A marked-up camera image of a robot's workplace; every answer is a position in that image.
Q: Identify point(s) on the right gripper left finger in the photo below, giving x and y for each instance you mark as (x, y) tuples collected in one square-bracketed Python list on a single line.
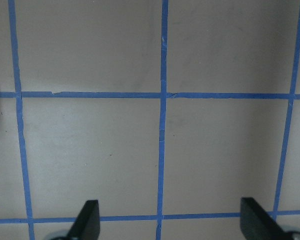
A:
[(87, 223)]

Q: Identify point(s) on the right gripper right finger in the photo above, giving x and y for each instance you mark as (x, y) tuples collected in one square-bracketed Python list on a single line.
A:
[(256, 224)]

